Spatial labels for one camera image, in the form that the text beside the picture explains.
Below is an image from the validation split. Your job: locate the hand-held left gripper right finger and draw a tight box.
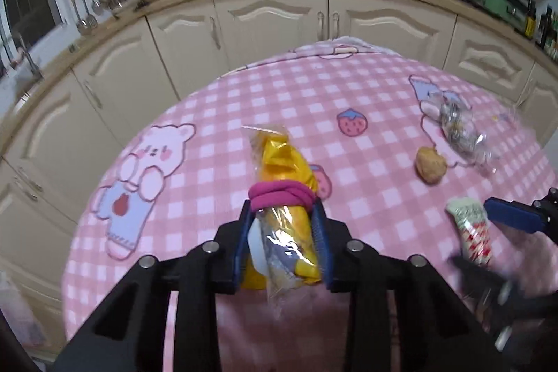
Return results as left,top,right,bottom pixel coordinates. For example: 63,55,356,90
309,199,507,372

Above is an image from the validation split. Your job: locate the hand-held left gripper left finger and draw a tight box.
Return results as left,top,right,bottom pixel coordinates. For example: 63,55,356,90
52,200,262,372

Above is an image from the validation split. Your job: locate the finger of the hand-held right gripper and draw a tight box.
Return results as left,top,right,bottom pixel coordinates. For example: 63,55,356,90
483,188,558,244
449,254,524,303

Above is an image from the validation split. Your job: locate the red white checked wrapper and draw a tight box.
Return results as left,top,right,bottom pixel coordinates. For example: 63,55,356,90
445,198,495,268

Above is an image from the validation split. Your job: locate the pink elastic hair band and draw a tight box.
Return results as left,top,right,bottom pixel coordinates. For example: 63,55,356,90
248,180,315,211

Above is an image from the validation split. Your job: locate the yellow plastic snack bag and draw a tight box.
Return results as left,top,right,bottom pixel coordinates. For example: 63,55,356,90
242,123,325,307

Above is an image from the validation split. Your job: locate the brown cookie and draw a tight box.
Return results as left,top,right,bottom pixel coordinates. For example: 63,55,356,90
415,146,449,184

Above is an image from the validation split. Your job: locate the clear crumpled plastic wrapper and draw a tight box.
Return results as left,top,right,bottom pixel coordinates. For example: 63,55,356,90
438,97,519,176

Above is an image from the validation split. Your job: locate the pink checked printed tablecloth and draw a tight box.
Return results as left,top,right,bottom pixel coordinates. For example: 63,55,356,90
61,36,554,372

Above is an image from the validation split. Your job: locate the dark sauce bottle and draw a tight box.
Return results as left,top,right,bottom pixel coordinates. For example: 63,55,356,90
537,6,552,49
524,0,538,39

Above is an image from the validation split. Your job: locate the cream kitchen cabinet unit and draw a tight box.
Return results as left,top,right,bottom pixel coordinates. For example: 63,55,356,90
0,0,558,312

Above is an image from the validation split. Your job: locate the steel sink faucet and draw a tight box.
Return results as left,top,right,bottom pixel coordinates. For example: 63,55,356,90
11,34,44,81

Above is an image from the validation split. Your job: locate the row of hanging kitchen utensils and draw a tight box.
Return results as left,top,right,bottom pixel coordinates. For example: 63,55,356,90
65,0,127,36

